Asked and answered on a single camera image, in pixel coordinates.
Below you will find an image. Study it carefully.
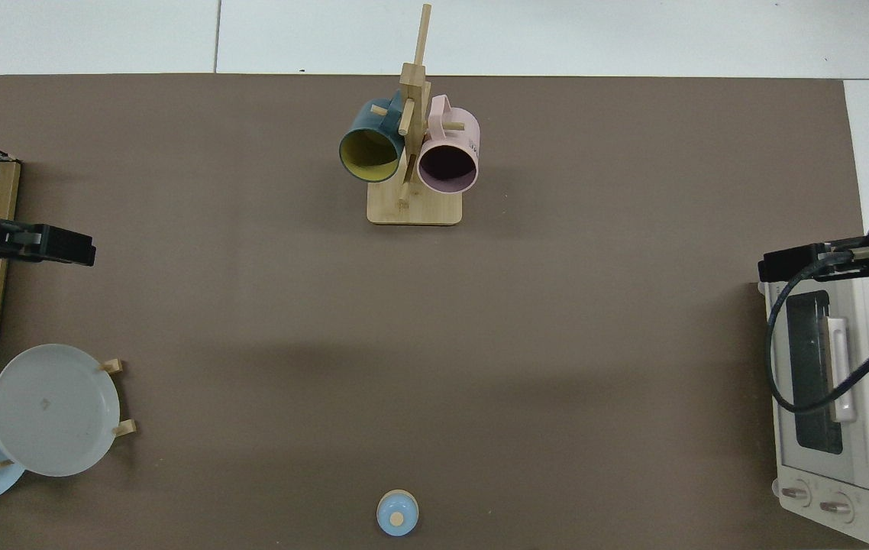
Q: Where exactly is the wooden plate rack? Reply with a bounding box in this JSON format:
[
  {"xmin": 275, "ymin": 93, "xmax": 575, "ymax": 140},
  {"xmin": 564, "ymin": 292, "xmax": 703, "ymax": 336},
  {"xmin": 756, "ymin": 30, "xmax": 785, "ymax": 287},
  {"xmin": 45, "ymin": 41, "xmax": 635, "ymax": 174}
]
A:
[{"xmin": 0, "ymin": 357, "xmax": 137, "ymax": 470}]

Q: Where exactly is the grey plate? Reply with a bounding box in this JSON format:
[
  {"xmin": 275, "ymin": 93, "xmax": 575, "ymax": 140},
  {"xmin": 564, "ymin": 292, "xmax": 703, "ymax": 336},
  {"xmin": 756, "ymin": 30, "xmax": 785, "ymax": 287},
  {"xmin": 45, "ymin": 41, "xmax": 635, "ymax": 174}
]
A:
[{"xmin": 0, "ymin": 344, "xmax": 121, "ymax": 478}]

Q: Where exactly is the brown table cloth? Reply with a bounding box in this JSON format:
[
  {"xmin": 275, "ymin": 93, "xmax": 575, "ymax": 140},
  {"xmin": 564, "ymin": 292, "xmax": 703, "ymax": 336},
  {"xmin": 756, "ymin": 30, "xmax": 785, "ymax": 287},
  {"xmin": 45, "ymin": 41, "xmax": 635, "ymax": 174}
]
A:
[{"xmin": 0, "ymin": 73, "xmax": 867, "ymax": 550}]

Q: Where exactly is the teal cup with yellow inside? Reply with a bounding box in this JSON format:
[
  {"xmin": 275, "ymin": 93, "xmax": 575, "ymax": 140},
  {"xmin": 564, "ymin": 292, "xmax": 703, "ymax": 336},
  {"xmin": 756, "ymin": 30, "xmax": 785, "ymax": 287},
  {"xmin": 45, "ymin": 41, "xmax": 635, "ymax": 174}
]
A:
[{"xmin": 338, "ymin": 89, "xmax": 410, "ymax": 184}]

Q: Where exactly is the wooden cup stand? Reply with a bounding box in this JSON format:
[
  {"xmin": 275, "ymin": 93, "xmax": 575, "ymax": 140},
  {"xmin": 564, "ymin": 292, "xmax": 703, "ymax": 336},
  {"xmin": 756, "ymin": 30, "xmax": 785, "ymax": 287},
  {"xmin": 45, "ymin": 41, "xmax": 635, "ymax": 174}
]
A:
[{"xmin": 367, "ymin": 4, "xmax": 464, "ymax": 226}]

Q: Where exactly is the pink cup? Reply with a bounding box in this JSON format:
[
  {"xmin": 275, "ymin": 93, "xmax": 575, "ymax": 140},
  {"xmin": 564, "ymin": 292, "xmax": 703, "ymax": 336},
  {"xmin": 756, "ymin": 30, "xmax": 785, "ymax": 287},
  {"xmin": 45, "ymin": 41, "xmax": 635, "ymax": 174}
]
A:
[{"xmin": 416, "ymin": 94, "xmax": 480, "ymax": 195}]

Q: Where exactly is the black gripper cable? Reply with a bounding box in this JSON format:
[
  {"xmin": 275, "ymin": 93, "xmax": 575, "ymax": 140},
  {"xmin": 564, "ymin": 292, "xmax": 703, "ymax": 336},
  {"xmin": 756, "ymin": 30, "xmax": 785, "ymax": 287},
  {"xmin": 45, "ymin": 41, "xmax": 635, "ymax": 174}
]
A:
[{"xmin": 766, "ymin": 238, "xmax": 869, "ymax": 415}]

